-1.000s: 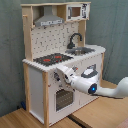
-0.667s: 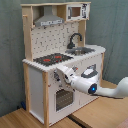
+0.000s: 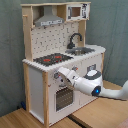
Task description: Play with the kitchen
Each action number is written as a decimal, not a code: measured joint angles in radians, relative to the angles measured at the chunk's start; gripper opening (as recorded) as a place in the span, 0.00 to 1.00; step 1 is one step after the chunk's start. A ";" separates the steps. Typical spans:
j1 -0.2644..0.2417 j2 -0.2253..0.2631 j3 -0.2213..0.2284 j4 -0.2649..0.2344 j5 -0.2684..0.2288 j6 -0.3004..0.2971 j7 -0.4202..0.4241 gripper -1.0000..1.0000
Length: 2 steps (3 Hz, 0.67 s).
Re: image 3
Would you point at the wooden toy kitchen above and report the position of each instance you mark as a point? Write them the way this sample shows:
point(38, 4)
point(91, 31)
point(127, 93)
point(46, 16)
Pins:
point(46, 40)

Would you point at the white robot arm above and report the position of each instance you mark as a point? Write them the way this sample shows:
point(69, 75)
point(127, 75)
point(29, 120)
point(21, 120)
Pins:
point(91, 84)

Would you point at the grey toy sink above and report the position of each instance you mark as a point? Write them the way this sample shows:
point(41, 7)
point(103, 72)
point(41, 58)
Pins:
point(79, 51)

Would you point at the white toy microwave door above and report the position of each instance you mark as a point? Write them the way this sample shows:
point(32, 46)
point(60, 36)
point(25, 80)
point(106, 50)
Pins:
point(77, 11)

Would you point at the white cabinet door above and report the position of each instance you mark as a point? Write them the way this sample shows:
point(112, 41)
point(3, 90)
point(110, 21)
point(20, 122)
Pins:
point(92, 63)

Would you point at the grey fabric backdrop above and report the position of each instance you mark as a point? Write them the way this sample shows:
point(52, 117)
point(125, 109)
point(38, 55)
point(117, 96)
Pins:
point(107, 27)

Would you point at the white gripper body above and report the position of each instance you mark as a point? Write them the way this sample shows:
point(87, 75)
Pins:
point(70, 77)

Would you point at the grey range hood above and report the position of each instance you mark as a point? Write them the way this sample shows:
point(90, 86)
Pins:
point(48, 18)

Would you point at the black toy stovetop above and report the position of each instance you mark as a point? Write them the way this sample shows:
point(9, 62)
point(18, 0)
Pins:
point(52, 59)

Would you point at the white oven door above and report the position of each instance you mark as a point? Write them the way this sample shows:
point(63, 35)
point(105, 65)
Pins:
point(62, 101)

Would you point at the red stove knob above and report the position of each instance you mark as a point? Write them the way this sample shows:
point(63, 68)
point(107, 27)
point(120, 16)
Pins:
point(56, 75)
point(75, 68)

